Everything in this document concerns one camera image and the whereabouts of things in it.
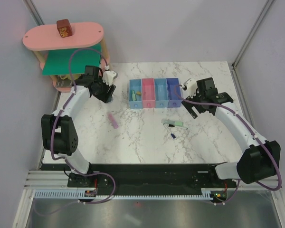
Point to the green folder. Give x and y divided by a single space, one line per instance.
57 62

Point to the black book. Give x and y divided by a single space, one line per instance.
63 83

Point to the light blue drawer bin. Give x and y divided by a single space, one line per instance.
136 85

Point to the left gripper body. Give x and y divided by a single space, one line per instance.
101 91

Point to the left aluminium post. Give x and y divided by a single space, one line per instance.
34 12

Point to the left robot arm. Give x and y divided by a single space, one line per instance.
59 134

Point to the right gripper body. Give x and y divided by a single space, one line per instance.
200 108

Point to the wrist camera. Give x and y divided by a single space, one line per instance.
109 76
190 86

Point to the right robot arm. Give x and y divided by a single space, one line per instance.
260 158

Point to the brown cube toy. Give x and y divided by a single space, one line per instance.
64 28

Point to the yellow mug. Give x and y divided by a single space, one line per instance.
64 77

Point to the aluminium frame rail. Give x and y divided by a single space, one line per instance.
62 179

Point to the pink eraser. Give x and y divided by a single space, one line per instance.
112 120

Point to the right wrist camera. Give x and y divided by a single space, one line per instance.
190 86

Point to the pink drawer bin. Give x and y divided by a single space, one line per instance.
148 93

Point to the white cable duct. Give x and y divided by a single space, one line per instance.
89 195

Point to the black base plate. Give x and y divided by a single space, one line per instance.
107 168

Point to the blue capped marker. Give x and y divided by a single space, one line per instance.
169 131

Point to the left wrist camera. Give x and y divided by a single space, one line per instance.
109 76

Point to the aluminium post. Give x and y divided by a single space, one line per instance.
261 17
34 12

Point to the sky blue drawer bin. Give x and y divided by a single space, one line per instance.
161 93

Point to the pink wooden shelf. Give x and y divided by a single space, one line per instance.
86 36

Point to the right aluminium post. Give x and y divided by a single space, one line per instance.
261 17

